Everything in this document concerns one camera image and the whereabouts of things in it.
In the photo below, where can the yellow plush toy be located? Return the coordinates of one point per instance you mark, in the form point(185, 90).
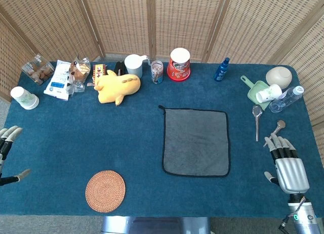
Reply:
point(119, 88)

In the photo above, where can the clear plastic water bottle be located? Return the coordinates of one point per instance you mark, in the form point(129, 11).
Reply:
point(286, 98)

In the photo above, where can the black object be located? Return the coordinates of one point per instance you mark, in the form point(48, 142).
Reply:
point(120, 68)

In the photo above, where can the metal scoop spoon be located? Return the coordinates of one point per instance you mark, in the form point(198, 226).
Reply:
point(279, 124)

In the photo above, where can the green plastic scoop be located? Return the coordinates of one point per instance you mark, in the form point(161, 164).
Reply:
point(254, 92)

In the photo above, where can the grey and blue cloth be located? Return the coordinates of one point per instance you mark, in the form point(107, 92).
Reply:
point(196, 142)

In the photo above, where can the clear jar of biscuit sticks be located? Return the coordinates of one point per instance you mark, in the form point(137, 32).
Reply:
point(157, 73)

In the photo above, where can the woven bamboo folding screen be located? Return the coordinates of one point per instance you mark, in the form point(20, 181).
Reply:
point(121, 21)

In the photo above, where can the red instant noodle cup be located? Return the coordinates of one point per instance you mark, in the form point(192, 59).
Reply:
point(178, 69)

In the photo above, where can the clear plastic cookie box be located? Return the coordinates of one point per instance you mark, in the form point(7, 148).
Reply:
point(38, 70)

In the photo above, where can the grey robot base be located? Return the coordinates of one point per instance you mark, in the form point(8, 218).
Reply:
point(154, 225)

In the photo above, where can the round woven rattan coaster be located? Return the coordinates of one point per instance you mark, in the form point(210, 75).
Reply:
point(105, 191)

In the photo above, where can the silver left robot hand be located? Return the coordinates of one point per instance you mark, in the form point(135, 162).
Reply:
point(7, 140)

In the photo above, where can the white paper cup green print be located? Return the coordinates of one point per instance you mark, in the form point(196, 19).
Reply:
point(24, 98)
point(268, 93)

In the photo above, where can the red and yellow snack box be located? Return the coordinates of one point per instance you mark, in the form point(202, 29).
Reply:
point(98, 72)

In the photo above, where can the white and blue snack bag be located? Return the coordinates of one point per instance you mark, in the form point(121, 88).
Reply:
point(57, 82)

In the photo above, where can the blue carpet table cover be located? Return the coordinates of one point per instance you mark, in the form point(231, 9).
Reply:
point(76, 142)

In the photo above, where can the blue spray bottle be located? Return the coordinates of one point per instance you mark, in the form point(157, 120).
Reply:
point(221, 70)

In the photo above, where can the clear bag of pastries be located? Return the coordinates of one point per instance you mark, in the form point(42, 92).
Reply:
point(79, 72)

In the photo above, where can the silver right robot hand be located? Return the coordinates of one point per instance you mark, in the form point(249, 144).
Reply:
point(291, 173)

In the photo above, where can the beige bowl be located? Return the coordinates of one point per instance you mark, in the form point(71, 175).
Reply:
point(278, 77)

